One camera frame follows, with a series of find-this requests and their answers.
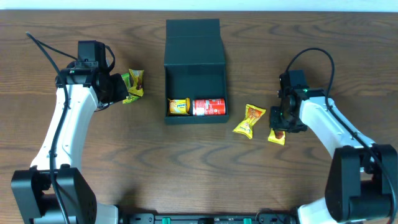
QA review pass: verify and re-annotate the orange biscuit packet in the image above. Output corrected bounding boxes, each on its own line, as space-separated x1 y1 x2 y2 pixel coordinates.
168 98 190 116

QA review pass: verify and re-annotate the red chips can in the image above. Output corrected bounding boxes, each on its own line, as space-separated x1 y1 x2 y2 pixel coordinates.
192 98 226 116

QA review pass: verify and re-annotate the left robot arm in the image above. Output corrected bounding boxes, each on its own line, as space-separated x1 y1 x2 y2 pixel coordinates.
11 40 127 223

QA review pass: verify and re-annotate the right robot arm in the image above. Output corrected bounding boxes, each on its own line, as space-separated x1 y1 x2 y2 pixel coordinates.
270 70 397 223

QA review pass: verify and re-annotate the green snack packet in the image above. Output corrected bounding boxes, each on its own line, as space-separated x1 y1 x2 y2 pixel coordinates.
121 73 140 104

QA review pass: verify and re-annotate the yellow Apollo chocolate packet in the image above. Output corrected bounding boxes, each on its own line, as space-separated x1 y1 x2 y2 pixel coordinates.
267 129 285 146

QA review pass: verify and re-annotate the yellow-green chocolate snack packet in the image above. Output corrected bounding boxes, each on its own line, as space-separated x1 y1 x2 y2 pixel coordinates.
128 69 144 97

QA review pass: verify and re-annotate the yellow orange snack packet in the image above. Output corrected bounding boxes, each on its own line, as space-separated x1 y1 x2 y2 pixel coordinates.
233 104 266 139

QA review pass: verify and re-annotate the dark green open box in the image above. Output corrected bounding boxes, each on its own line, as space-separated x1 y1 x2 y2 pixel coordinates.
164 19 228 106

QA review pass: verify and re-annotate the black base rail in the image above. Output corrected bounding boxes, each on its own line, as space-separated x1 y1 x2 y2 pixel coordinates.
118 212 299 224

